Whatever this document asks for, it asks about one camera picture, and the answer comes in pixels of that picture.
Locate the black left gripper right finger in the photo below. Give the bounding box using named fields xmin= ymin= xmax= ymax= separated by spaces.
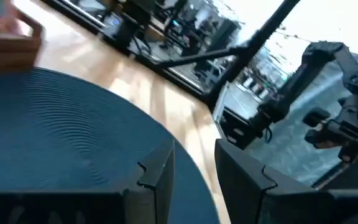
xmin=214 ymin=139 xmax=358 ymax=224

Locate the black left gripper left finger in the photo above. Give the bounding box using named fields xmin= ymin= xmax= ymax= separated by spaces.
xmin=0 ymin=139 xmax=176 ymax=224

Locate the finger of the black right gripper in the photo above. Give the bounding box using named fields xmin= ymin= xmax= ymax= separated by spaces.
xmin=302 ymin=107 xmax=331 ymax=128
xmin=304 ymin=128 xmax=343 ymax=149

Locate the wooden tea organizer box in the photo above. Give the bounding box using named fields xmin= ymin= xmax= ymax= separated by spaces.
xmin=0 ymin=6 xmax=45 ymax=75

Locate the round dark blue woven placemat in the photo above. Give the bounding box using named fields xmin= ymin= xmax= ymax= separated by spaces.
xmin=0 ymin=67 xmax=220 ymax=224

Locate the black aluminium table frame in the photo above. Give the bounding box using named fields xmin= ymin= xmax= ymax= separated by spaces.
xmin=42 ymin=0 xmax=301 ymax=110

